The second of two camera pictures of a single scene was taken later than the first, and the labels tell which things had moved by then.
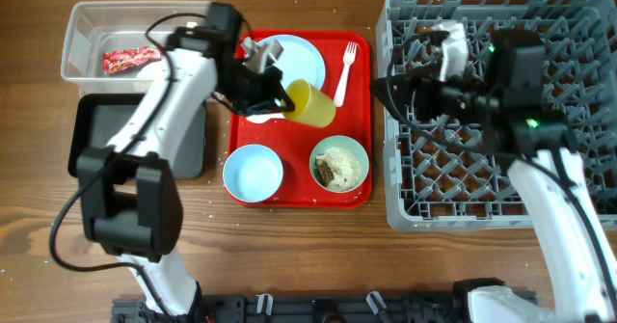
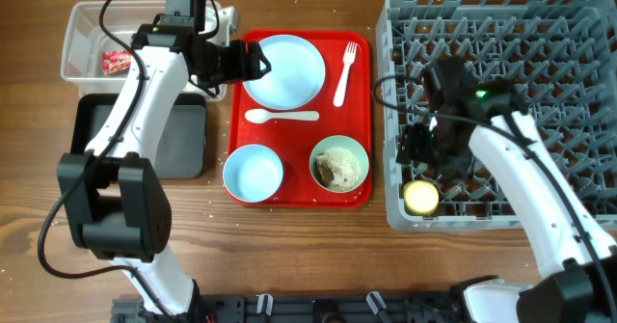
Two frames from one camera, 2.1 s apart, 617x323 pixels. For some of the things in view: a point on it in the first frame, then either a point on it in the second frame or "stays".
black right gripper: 415,84 to 411,148
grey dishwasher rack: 439,182 stays
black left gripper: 273,77 to 239,70
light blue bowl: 253,173 stays
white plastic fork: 348,56 stays
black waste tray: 93,121 stays
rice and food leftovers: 336,169 stays
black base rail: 334,309 stays
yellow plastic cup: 312,107 to 420,198
